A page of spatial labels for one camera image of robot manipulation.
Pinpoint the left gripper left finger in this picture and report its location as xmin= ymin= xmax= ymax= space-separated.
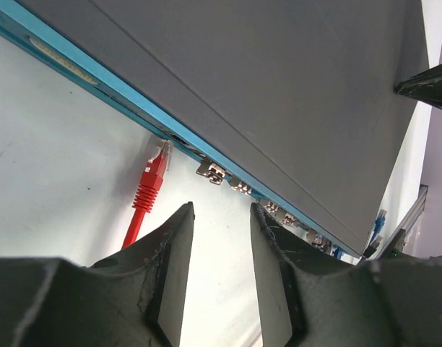
xmin=0 ymin=203 xmax=195 ymax=346

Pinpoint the red ethernet cable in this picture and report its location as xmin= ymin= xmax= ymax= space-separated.
xmin=120 ymin=140 xmax=174 ymax=251

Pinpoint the blue ethernet cable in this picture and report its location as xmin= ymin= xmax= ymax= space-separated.
xmin=372 ymin=208 xmax=389 ymax=239

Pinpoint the black ethernet cable right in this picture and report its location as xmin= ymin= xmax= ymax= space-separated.
xmin=361 ymin=234 xmax=384 ymax=258

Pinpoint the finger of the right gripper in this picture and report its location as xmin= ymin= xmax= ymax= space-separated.
xmin=394 ymin=64 xmax=442 ymax=110

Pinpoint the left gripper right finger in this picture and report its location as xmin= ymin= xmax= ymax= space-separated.
xmin=250 ymin=203 xmax=442 ymax=346

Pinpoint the black network switch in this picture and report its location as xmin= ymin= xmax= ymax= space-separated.
xmin=0 ymin=1 xmax=428 ymax=255

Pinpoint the aluminium frame rail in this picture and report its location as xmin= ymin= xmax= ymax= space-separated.
xmin=376 ymin=184 xmax=428 ymax=259

